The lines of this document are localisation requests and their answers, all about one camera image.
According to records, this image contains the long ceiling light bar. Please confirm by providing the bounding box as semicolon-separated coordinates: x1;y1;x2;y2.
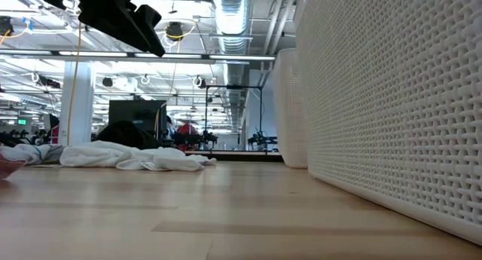
0;48;278;64

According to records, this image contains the white woven plastic basket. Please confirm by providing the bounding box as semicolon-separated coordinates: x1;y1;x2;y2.
273;47;314;170
294;0;482;247

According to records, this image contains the red background object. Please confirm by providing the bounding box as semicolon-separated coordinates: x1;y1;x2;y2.
176;123;200;137

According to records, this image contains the black hanging cable reel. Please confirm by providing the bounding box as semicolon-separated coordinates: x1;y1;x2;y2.
165;21;185;41

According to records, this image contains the pink shirt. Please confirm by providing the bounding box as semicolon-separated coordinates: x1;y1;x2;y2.
0;153;28;181

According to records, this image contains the white column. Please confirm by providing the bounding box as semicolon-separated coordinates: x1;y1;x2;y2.
59;61;96;147

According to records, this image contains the plain white sock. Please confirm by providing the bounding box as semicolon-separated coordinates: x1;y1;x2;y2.
59;140;218;173

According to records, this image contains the black garment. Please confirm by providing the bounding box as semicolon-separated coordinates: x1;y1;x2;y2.
96;120;160;151

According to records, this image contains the black monitor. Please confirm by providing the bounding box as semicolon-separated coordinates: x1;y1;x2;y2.
108;99;168;142

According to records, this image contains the silver ribbed ventilation duct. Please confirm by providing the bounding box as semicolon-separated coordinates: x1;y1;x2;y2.
210;0;252;87

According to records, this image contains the white striped sock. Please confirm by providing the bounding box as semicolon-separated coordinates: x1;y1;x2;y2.
0;143;68;166

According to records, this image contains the black aluminium table frame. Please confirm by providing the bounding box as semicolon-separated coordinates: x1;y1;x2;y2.
184;150;285;163

